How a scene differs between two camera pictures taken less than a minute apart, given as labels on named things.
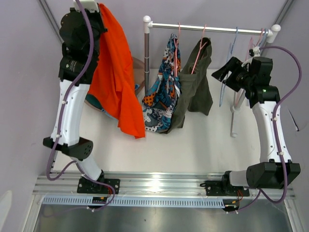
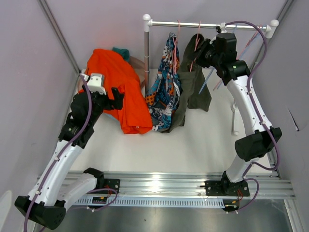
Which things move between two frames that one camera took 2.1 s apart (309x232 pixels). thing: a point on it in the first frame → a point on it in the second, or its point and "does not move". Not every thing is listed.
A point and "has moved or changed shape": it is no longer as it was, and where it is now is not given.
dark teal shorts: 92,99 has moved or changed shape
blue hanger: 229,56 → 213,69
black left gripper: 97,15 → 117,104
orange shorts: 113,88 has moved or changed shape
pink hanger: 248,52 → 241,52
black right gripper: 230,66 → 203,48
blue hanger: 265,35 → 262,30
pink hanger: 201,47 → 198,39
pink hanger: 175,57 does not move
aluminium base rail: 148,186 does not move
